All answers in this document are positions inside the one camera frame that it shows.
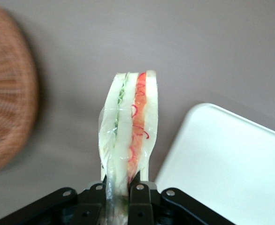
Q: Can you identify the triangular sandwich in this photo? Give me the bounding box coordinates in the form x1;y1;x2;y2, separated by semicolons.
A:
97;69;159;225

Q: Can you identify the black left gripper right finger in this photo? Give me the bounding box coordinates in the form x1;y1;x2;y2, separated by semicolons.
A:
128;182;235;225

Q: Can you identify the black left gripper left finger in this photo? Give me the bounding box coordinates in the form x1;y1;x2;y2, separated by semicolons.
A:
0;182;107;225

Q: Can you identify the cream rectangular serving tray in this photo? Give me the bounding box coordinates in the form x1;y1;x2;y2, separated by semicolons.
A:
154;102;275;225

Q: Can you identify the round brown wicker basket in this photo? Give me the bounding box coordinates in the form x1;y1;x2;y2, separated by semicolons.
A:
0;0;40;177

